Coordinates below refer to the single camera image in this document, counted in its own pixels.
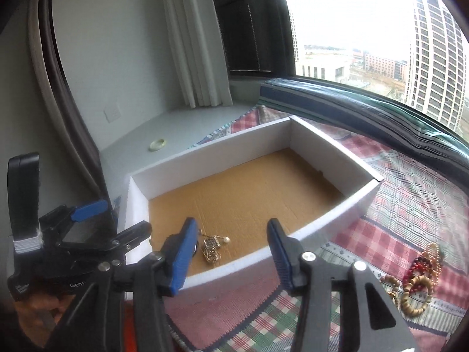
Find wooden bead bracelet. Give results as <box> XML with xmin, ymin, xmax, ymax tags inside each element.
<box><xmin>399</xmin><ymin>275</ymin><xmax>435</xmax><ymax>317</ymax></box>

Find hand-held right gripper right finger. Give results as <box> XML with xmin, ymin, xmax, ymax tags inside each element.
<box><xmin>266</xmin><ymin>219</ymin><xmax>420</xmax><ymax>352</ymax></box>

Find dark red bead bracelet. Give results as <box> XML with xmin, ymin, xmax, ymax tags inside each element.
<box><xmin>403</xmin><ymin>251</ymin><xmax>440</xmax><ymax>294</ymax></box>

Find white low building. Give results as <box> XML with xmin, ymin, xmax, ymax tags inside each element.
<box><xmin>297</xmin><ymin>53</ymin><xmax>350</xmax><ymax>81</ymax></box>

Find white cardboard box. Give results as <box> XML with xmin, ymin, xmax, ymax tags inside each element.
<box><xmin>125</xmin><ymin>115</ymin><xmax>383</xmax><ymax>291</ymax></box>

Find white curtain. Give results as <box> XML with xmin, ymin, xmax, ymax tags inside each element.
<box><xmin>159</xmin><ymin>0</ymin><xmax>234</xmax><ymax>109</ymax></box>

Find dark striped folded bedding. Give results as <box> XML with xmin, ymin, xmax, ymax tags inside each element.
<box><xmin>256</xmin><ymin>77</ymin><xmax>469</xmax><ymax>177</ymax></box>

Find tall apartment building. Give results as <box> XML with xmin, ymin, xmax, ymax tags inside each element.
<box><xmin>403</xmin><ymin>0</ymin><xmax>468</xmax><ymax>129</ymax></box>

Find plaid blanket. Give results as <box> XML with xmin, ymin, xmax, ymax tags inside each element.
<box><xmin>165</xmin><ymin>104</ymin><xmax>469</xmax><ymax>352</ymax></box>

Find white wall socket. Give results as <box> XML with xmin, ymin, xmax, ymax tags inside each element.
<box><xmin>103</xmin><ymin>104</ymin><xmax>122</xmax><ymax>122</ymax></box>

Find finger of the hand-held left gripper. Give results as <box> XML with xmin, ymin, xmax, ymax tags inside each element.
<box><xmin>60</xmin><ymin>221</ymin><xmax>152</xmax><ymax>265</ymax></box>
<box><xmin>38</xmin><ymin>200</ymin><xmax>109</xmax><ymax>235</ymax></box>

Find tall grey tower block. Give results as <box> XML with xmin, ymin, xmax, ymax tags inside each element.
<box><xmin>289</xmin><ymin>9</ymin><xmax>301</xmax><ymax>65</ymax></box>

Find brown low building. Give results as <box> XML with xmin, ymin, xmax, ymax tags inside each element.
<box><xmin>364</xmin><ymin>53</ymin><xmax>404</xmax><ymax>79</ymax></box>

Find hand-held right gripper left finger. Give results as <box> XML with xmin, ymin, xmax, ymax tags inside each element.
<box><xmin>47</xmin><ymin>217</ymin><xmax>198</xmax><ymax>352</ymax></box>

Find gold bead chain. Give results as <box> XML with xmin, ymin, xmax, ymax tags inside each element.
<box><xmin>425</xmin><ymin>243</ymin><xmax>446</xmax><ymax>283</ymax></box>

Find small tan bead string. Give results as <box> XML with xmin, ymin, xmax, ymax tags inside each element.
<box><xmin>381</xmin><ymin>277</ymin><xmax>402</xmax><ymax>305</ymax></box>

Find dark window blind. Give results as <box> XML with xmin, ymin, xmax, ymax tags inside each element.
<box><xmin>209</xmin><ymin>0</ymin><xmax>297</xmax><ymax>74</ymax></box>

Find person's left hand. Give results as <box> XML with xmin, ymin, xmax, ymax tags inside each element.
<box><xmin>16</xmin><ymin>293</ymin><xmax>79</xmax><ymax>338</ymax></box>

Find gold pearl earrings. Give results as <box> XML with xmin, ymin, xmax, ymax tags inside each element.
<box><xmin>198</xmin><ymin>229</ymin><xmax>231</xmax><ymax>265</ymax></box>

